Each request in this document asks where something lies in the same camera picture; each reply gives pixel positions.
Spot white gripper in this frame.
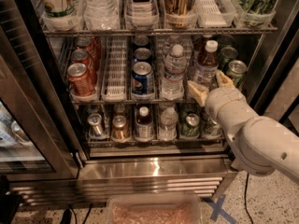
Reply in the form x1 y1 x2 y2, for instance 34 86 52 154
188 70 257 134

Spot brown tea plastic bottle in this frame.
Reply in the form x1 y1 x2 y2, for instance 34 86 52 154
189 40 219 87

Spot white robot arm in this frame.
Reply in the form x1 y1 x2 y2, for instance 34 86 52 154
188 71 299 183

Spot front clear water bottle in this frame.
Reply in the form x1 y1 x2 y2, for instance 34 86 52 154
162 44 187 100

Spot clear water bottle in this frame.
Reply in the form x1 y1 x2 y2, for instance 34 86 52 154
84 0 120 31
162 44 187 100

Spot bottom water bottle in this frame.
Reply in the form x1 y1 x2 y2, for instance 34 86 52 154
158 106 178 141

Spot bottom brown tea bottle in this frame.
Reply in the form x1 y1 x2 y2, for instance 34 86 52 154
136 106 153 141

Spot empty white shelf tray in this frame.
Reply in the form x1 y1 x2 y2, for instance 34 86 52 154
101 37 127 102

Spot top tea bottle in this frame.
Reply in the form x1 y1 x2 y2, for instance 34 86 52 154
126 0 158 28

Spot stainless steel display fridge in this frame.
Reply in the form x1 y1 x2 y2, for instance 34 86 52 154
0 0 298 206

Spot top clear water bottle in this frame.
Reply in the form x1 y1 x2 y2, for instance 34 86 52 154
84 0 120 31

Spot glass fridge door left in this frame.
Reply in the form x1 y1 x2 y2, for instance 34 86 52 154
0 0 78 182

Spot front green soda can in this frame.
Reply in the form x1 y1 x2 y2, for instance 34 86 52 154
224 60 247 88

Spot green soda can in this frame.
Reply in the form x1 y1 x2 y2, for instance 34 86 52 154
218 47 238 70
224 60 247 88

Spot middle green soda can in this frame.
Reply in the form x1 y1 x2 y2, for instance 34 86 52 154
218 47 238 70

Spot bottom green can right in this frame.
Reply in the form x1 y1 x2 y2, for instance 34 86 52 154
202 112 221 139

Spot bottom green can left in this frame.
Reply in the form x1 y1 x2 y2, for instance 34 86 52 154
180 113 200 138

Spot front blue pepsi can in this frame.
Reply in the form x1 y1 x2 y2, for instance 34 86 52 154
132 62 154 95

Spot blue pepsi can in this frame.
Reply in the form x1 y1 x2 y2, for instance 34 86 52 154
132 62 154 95
133 35 150 49
133 48 152 63

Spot top empty white tray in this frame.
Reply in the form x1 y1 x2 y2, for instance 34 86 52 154
195 0 236 28

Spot middle blue pepsi can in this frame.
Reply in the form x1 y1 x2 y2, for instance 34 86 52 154
133 48 152 63

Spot rear blue pepsi can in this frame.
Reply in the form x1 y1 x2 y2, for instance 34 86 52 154
133 35 150 49

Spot bottom copper can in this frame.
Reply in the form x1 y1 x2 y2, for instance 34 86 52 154
112 115 129 140

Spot bottom silver can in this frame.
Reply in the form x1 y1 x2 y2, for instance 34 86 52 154
88 113 105 136

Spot rear red soda can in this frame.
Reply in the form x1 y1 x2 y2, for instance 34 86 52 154
75 36 99 70

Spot red soda can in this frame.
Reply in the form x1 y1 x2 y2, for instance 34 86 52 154
71 49 97 84
67 63 95 96
75 36 99 70

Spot front red soda can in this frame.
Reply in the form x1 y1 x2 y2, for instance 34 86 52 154
67 63 95 96

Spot middle red soda can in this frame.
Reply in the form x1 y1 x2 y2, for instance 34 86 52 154
71 49 97 84

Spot clear plastic bin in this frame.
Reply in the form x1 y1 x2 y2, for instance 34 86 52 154
105 192 202 224

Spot top white green can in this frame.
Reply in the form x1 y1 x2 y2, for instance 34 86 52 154
41 0 75 18

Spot black power cable right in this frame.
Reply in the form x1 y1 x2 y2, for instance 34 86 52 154
243 173 255 224

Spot black cable plug left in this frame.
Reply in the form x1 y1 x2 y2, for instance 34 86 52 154
60 205 78 224

